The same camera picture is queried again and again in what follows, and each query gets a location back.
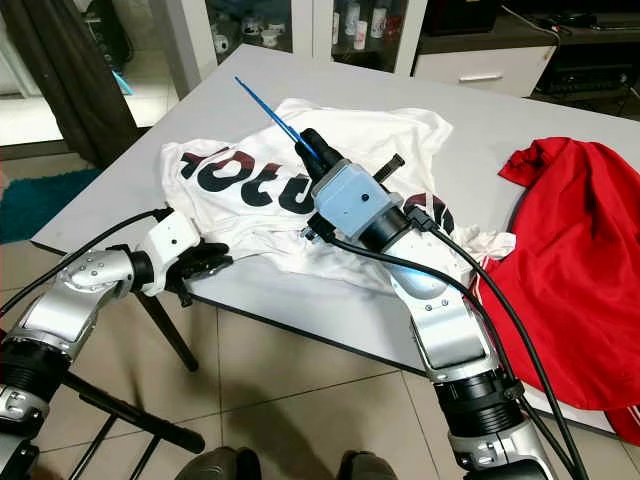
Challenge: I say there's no white T-shirt black print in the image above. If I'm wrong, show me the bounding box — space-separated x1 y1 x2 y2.
158 97 516 296

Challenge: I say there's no blue clothes hanger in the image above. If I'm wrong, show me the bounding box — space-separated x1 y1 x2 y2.
234 76 311 151

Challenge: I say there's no grey table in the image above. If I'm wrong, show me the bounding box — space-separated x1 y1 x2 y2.
30 45 640 436

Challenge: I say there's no white glass door cabinet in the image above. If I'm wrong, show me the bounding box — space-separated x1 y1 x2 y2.
150 0 426 111

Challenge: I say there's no white drawer TV stand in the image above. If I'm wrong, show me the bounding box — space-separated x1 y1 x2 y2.
410 20 640 116

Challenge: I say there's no teal rug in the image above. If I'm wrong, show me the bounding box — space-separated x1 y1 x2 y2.
0 168 106 246

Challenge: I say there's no red garment white trim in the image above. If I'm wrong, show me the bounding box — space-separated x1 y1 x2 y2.
470 137 640 446

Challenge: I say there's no dark curtain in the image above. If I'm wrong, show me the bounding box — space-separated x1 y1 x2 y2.
5 0 136 169

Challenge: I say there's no robot right leg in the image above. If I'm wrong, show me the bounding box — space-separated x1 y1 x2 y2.
335 450 401 480

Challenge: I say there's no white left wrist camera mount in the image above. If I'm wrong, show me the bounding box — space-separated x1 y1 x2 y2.
138 212 199 298

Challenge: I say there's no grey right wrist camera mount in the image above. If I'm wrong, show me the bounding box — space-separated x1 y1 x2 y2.
310 158 406 241

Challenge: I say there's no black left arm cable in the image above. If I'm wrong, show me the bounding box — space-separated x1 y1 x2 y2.
0 207 173 316

